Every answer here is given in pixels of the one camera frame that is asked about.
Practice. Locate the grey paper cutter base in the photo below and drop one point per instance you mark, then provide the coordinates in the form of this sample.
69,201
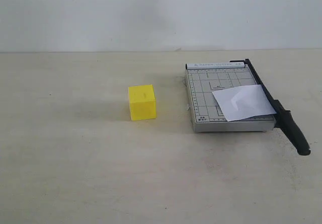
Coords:
206,115

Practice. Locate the yellow foam cube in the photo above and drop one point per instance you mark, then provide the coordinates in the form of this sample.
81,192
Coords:
142,102

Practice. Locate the white paper sheet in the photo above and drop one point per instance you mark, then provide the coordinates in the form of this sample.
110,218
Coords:
243,102

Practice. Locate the black cutter blade arm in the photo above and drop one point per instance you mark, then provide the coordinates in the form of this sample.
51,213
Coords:
284,119

